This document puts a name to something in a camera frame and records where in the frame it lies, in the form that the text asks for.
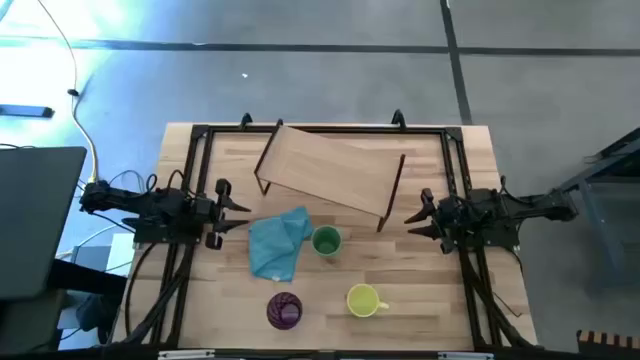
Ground white box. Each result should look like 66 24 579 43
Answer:
107 232 136 276

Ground green plastic cup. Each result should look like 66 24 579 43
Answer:
310 224 345 259

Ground grey desk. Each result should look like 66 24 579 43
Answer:
0 146 88 301

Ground black chair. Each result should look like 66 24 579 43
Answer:
47 258 129 346

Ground flat black floor object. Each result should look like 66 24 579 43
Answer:
0 103 55 120

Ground striped orange black object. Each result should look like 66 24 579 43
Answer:
576 328 640 357

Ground tall purple ribbed cup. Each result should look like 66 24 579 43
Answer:
265 291 304 331

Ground wooden shelf with black legs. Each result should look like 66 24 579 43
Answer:
253 118 407 234

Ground yellow floor cable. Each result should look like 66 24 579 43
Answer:
35 0 101 184

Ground black metal table frame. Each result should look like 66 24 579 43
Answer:
112 110 539 351

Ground white camera bracket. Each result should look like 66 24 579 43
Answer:
437 351 495 360
157 349 216 360

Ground teal blue cloth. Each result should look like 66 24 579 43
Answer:
248 205 315 283

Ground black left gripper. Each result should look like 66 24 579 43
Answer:
192 178 252 251

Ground yellow mug with handle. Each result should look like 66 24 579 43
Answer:
345 283 390 319

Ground black floor cable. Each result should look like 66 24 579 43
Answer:
107 168 150 194

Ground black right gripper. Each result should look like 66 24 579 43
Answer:
403 187 471 255

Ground blue-grey metal table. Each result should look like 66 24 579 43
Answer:
552 127 640 292

